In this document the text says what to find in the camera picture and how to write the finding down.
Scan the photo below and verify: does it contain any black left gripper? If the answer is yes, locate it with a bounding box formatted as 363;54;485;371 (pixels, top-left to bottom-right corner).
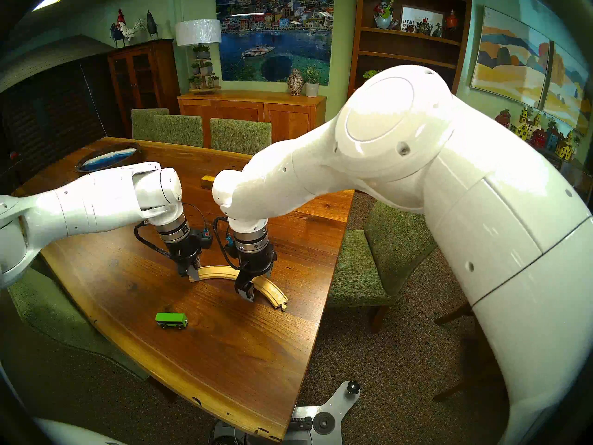
164;235;205;283

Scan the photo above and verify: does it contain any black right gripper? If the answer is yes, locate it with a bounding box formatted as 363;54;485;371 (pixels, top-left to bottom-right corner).
233;247;278;304

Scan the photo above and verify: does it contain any curved wooden track piece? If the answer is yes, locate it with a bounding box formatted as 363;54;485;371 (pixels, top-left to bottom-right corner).
189;265;241;283
252;275;289;312

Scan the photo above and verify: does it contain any green toy bus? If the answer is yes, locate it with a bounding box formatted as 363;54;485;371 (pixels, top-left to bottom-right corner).
155;312;189;330

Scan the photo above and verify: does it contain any green upholstered chair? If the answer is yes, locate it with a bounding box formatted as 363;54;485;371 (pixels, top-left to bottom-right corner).
327;201;438;334
8;259;151;382
131;108;170;141
210;118;272;156
154;115;204;148

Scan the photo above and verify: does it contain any oval tray blue inlay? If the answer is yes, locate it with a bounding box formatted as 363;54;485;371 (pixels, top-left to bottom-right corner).
75;142;144;174

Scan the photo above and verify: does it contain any black round disc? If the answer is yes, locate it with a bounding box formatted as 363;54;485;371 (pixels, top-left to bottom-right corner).
312;411;335;434

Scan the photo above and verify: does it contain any wooden sideboard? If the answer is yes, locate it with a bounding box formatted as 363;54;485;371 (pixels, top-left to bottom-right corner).
177;90;328;146

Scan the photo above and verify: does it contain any tiered wooden plant stand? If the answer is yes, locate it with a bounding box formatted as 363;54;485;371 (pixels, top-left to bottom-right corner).
188;43;221;95

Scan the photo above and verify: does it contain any dark wooden glass-door cabinet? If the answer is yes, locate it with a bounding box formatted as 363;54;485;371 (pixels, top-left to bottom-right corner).
107;39;181;138

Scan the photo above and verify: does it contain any dark slatted window blind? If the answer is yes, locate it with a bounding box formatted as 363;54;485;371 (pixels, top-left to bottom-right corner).
0;35;126;185

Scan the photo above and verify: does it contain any dark wooden chair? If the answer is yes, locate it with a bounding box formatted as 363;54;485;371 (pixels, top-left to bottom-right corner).
433;303;505;402

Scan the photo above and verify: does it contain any plant in white pot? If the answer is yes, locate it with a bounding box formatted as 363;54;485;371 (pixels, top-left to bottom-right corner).
302;66;322;98

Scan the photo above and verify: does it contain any white drum lampshade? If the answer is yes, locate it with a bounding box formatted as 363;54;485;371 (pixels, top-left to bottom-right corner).
175;19;222;47

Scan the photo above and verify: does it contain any harbour town painting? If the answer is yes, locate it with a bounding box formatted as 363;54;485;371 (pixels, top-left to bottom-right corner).
215;0;335;86

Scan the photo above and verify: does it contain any white rooster figurine red comb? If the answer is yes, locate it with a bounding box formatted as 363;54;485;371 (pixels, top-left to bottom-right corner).
116;8;148;45

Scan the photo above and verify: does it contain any dark wooden bookshelf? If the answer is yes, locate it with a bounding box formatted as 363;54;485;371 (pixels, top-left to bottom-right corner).
347;0;473;97

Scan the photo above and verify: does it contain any colourful bird figurine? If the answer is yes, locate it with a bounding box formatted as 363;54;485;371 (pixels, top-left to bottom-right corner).
373;0;397;30

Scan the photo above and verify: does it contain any yellow house figurine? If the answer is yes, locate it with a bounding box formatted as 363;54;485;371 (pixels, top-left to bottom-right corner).
510;107;541;142

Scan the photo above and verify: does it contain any framed text sign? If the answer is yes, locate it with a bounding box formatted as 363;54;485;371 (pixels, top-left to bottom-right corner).
399;5;445;37

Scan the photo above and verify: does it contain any wide landscape painting panel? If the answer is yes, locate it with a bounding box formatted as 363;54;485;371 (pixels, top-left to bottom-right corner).
470;6;553;109

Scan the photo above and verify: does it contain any narrow landscape painting panel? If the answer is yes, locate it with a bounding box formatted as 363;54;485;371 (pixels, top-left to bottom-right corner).
541;42;593;135

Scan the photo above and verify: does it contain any thin cable with blue connector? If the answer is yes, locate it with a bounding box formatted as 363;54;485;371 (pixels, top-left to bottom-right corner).
183;202;214;251

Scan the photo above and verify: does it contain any black corrugated cable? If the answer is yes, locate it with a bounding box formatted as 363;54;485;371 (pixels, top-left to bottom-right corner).
212;216;244;271
133;222;179;260

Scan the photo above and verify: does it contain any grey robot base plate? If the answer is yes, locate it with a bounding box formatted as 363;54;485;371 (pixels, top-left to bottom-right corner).
287;380;361;445

